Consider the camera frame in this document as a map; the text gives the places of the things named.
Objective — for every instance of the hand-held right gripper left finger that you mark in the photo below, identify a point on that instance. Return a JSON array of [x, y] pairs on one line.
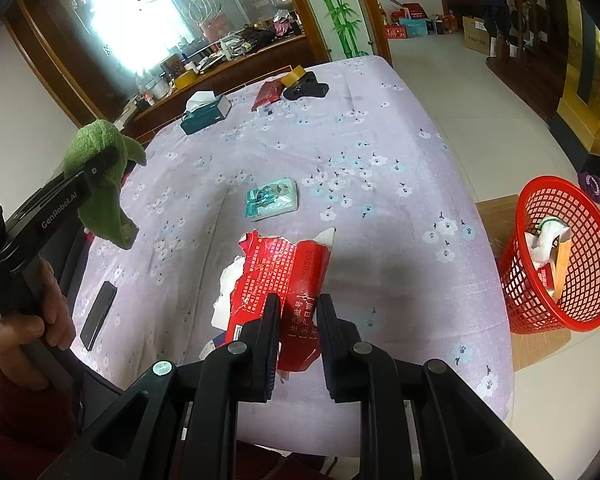
[[272, 352]]

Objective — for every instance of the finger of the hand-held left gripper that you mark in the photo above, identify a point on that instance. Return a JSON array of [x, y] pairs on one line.
[[105, 158]]

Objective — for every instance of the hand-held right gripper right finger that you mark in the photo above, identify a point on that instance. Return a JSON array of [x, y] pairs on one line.
[[330, 355]]

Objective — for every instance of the green fuzzy cloth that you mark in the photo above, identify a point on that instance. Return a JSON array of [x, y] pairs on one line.
[[105, 185]]

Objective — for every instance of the torn red napkin pack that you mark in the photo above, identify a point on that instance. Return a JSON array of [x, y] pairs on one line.
[[280, 280]]

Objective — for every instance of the red plastic mesh basket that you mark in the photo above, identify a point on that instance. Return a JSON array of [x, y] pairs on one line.
[[525, 280]]

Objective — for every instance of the red striped packet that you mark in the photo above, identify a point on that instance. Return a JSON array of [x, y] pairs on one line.
[[542, 276]]

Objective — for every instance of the orange cardboard box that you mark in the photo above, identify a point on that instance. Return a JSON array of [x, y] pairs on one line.
[[563, 262]]

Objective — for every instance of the mint knitted sock green trim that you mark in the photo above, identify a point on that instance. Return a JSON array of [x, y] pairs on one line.
[[552, 226]]

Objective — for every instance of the person's left forearm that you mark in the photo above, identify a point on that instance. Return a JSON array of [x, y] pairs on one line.
[[20, 425]]

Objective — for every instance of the person's left hand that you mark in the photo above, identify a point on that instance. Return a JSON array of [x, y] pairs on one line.
[[15, 340]]

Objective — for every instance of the person's dark red clothing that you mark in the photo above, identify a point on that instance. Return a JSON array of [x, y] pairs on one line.
[[280, 460]]

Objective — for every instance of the teal tissue box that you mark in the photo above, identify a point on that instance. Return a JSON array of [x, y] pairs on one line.
[[205, 114]]

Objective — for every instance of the yellow tin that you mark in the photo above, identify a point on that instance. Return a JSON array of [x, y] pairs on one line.
[[185, 80]]

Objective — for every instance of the black phone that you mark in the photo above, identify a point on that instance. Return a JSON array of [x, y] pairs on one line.
[[98, 315]]

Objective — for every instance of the wooden sideboard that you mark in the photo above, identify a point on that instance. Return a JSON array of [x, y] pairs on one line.
[[230, 72]]

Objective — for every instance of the pale teal tissue pack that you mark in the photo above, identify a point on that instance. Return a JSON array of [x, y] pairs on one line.
[[272, 199]]

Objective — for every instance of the dark red pouch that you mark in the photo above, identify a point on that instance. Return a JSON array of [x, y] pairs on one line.
[[267, 92]]

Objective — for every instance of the yellow tape roll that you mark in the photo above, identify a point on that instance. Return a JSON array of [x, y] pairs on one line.
[[292, 75]]

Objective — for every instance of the flat cardboard sheet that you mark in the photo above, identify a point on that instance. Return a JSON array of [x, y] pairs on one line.
[[490, 220]]

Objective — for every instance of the black case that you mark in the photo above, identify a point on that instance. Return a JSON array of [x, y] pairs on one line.
[[306, 90]]

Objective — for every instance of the purple floral tablecloth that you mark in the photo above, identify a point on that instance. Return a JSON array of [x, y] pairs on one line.
[[380, 125]]

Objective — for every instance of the purple bag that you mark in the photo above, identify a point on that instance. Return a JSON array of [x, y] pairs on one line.
[[592, 181]]

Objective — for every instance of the brown cardboard box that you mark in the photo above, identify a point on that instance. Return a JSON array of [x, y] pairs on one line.
[[475, 35]]

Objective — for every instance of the gold framed panel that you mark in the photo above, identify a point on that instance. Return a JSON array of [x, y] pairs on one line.
[[585, 85]]

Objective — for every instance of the dark hanging jacket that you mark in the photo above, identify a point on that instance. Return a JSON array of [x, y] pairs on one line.
[[495, 5]]

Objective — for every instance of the wooden stair railing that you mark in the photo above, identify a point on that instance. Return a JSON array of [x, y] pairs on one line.
[[527, 10]]

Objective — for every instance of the wall mirror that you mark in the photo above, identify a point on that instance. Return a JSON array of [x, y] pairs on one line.
[[130, 15]]

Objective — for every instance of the bamboo wall sticker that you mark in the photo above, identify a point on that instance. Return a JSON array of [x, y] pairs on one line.
[[337, 5]]

